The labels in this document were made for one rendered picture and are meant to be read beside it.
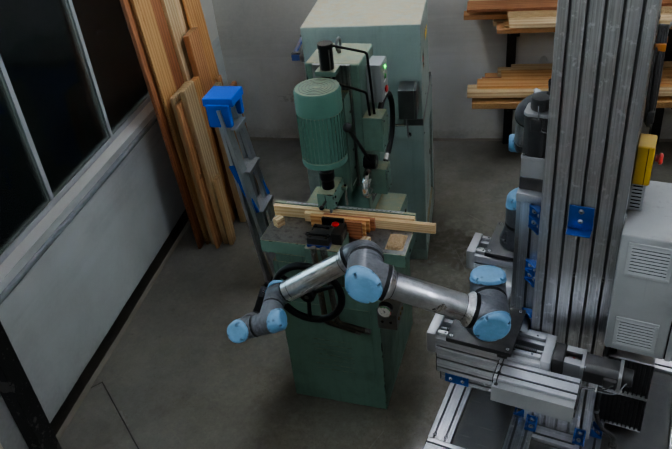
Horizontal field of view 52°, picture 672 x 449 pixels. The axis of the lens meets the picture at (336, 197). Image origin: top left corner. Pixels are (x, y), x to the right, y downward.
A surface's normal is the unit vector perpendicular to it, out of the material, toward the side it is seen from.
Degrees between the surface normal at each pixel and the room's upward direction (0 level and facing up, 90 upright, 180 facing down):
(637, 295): 90
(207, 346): 0
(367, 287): 87
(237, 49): 90
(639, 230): 0
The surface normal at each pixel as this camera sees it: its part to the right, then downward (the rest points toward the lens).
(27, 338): 0.98, 0.02
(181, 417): -0.09, -0.84
